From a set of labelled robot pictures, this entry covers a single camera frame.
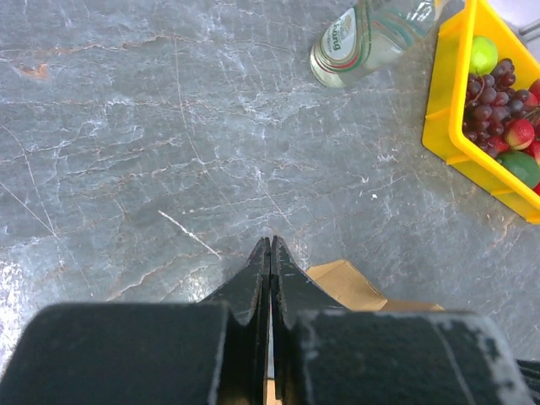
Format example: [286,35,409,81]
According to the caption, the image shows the brown cardboard box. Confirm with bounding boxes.
[267,259,443,404]

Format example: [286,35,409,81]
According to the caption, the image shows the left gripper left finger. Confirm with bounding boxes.
[205,238,270,404]

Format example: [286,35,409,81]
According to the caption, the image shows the yellow plastic tray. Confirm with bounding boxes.
[422,1,539,224]

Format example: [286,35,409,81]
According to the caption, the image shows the green apple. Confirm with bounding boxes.
[468,35,499,75]

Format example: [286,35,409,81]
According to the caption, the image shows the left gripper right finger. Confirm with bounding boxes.
[270,236,345,404]

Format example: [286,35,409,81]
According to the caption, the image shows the purple grape bunch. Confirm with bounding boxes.
[462,58,519,153]

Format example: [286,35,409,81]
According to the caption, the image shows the red strawberry cluster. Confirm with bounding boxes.
[488,78,539,164]

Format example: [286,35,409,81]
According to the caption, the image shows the clear glass bottle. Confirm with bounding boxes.
[310,0,447,89]

